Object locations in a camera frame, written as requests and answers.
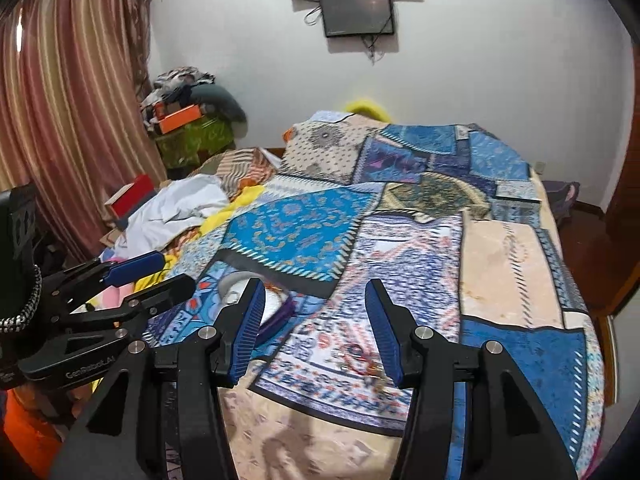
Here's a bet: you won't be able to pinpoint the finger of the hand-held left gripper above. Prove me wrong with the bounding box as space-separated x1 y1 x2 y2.
17 273 196 391
42 252 166 313

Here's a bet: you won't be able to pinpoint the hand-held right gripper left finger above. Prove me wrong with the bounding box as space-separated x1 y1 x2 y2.
50 277 266 480

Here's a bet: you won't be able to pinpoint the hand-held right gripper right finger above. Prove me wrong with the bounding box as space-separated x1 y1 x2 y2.
364 279 582 480

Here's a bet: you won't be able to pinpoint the beaded bracelets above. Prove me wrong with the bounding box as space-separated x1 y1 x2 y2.
339 341 397 387

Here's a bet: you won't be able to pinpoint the white round jewelry box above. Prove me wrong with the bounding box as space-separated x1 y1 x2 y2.
216 270 287 322

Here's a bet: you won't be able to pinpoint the pink cloth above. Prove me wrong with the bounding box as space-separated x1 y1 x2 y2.
99 254 137 307

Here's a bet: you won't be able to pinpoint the purple band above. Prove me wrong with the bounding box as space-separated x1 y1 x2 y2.
256 294 297 343

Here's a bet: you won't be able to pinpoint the white crumpled cloth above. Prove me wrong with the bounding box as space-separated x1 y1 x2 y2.
114 174 231 257

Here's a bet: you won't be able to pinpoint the red and white box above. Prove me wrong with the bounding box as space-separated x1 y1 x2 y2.
103 174 157 222

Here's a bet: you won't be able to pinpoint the patchwork printed bedspread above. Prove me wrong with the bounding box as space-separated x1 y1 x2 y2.
142 109 607 480

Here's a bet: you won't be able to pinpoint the yellow cloth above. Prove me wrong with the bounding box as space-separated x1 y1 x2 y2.
199 184 267 235

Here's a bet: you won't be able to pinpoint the green patterned cloth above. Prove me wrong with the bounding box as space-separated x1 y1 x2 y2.
154 117 236 169

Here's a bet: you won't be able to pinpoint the orange striped cloth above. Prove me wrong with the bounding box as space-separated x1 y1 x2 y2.
200 148 282 197

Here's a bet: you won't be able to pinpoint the striped pink curtain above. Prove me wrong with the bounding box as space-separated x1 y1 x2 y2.
0 0 169 263

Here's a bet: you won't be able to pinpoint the orange box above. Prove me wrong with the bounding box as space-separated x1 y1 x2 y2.
158 103 204 134

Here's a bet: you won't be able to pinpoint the pile of clothes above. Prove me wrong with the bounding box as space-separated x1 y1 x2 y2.
140 67 249 137

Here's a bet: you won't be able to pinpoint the dark purple cloth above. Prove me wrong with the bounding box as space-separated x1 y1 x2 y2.
541 179 582 222

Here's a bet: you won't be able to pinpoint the yellow fluffy object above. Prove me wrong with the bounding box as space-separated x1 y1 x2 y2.
344 96 392 122

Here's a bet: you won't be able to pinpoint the brown wooden door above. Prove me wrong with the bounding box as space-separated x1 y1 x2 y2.
599 145 640 322

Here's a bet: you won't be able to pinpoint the black and white braided cable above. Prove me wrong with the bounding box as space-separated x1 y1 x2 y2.
0 264 44 334

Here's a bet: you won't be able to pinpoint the black hanging cable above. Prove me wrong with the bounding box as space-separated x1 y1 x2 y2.
362 33 382 67

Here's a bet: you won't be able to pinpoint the small black wall monitor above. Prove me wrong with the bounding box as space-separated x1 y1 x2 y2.
318 0 397 39

